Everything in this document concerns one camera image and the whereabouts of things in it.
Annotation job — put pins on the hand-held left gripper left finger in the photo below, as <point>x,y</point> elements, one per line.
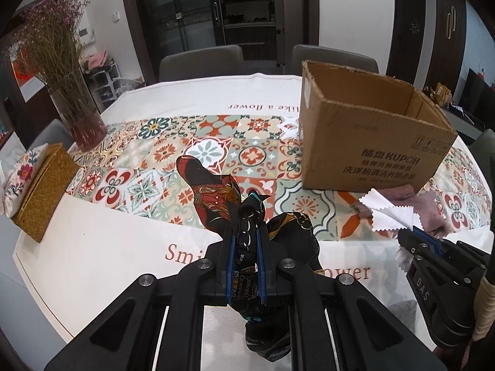
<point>232,262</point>

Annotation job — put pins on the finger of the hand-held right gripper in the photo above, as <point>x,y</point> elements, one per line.
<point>429,236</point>
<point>433,253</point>

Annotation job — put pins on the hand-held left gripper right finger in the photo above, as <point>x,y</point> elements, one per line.
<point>260,274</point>

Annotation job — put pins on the white zigzag-edged cloth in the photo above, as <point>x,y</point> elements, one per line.
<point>386,212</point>

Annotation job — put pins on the black red patterned scarf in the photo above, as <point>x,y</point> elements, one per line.
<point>209,197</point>

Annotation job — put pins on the cardboard box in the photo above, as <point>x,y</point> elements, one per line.
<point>367,150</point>

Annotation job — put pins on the person's right forearm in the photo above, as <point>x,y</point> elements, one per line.
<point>485,309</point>

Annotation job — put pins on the purple cloth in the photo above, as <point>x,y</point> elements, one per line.
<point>425,208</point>

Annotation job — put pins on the tile-patterned white tablecloth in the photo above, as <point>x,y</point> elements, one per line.
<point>116,247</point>

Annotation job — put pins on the yellow boxes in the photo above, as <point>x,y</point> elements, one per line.
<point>442,92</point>

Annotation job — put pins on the black television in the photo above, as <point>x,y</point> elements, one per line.
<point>477,92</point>

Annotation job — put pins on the woven tissue box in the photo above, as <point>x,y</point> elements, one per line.
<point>46,197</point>

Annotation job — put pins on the glass vase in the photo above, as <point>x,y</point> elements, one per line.
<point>83,123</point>

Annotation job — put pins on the dark room door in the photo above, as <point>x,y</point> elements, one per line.
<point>410,27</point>

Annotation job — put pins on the white shoe rack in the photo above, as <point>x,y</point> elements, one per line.
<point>102,85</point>

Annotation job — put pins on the floral fabric tissue pouch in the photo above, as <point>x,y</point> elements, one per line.
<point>21,177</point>

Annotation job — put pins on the dark sliding glass door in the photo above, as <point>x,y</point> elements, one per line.
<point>185,19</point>

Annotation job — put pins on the brown wooden door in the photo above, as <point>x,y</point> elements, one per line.
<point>11,123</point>

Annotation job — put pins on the dried pink flowers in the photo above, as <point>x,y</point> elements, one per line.
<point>50,38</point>

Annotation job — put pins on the dark slatted wall panel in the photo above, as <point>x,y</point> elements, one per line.
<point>439,54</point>

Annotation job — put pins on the gold wall decoration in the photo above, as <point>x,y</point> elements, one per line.
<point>449,25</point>

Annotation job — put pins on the wall intercom panel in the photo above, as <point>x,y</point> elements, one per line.
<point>86,34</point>

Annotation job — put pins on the red wall poster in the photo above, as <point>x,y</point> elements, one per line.
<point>25,79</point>

